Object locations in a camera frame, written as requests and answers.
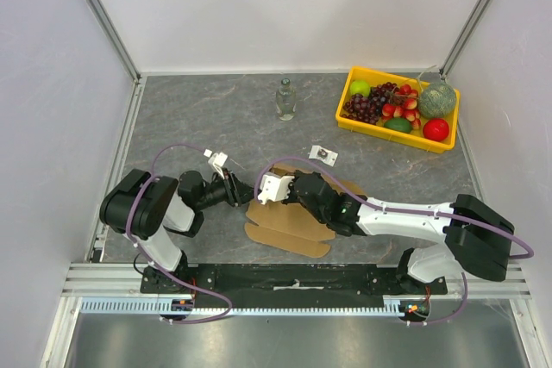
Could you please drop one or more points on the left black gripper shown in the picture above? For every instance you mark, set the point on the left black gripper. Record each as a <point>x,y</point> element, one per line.
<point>238,192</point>

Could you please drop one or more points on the clear glass bottle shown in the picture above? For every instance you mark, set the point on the clear glass bottle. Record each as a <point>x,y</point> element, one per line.
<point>286,100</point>

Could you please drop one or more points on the dark purple grape bunch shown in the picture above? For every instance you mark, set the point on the dark purple grape bunch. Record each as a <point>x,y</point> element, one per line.
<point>365,109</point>

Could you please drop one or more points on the small white packet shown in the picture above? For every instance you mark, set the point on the small white packet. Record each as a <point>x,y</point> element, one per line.
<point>322,154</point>

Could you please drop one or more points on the brown cardboard box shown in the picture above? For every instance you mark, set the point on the brown cardboard box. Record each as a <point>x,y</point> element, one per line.
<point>288,227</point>

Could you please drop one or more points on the red cherry cluster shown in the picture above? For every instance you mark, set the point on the red cherry cluster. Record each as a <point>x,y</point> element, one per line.
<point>401,101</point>

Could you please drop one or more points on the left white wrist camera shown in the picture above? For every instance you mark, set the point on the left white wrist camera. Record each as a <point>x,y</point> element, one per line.
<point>216,161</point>

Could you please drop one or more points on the red apple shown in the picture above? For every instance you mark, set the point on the red apple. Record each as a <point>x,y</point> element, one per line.
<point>436,129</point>

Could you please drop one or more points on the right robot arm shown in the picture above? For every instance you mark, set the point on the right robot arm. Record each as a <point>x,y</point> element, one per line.
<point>465,235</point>

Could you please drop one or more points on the white cable duct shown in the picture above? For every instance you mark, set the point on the white cable duct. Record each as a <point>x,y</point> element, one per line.
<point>173,307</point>

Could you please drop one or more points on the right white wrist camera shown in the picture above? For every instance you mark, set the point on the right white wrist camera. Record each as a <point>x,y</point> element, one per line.
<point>274,188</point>

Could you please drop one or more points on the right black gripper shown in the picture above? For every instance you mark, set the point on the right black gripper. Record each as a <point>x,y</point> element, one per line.
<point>297,187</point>

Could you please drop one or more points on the green avocado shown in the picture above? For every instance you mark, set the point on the green avocado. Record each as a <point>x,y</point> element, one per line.
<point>399,124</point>

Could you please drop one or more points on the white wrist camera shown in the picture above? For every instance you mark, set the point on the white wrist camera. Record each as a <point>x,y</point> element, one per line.
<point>274,188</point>
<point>216,161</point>

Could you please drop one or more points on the green apple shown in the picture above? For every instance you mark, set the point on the green apple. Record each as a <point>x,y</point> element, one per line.
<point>359,88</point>

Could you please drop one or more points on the aluminium frame rail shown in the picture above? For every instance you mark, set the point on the aluminium frame rail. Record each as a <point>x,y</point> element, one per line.
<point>118,279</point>

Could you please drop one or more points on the green netted melon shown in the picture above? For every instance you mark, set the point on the green netted melon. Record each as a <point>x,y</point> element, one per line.
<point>437,100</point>

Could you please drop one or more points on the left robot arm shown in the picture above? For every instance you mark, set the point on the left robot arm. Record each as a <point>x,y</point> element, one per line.
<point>146,210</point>

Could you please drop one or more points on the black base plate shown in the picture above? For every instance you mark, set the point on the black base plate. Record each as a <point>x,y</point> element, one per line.
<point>372,280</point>

